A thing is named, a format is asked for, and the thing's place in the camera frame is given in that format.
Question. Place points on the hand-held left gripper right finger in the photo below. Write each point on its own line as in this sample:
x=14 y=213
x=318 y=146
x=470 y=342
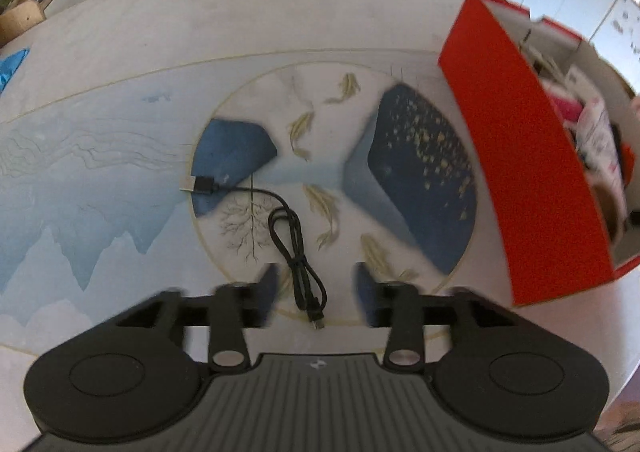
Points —
x=364 y=293

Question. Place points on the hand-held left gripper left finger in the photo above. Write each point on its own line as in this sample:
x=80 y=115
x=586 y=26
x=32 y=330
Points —
x=267 y=288

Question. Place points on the red and white cardboard box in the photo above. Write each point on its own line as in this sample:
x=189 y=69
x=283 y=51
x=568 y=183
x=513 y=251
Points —
x=520 y=147

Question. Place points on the white patterned cloth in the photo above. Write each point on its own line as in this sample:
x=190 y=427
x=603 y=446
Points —
x=600 y=137

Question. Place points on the printed table mat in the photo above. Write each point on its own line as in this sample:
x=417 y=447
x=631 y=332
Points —
x=125 y=157

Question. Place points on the blue plastic bag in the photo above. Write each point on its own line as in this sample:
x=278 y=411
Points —
x=11 y=67

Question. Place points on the brown cardboard box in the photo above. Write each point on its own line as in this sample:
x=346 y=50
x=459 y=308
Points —
x=20 y=22

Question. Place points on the white cabinet with stickers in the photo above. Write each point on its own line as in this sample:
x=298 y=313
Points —
x=622 y=37

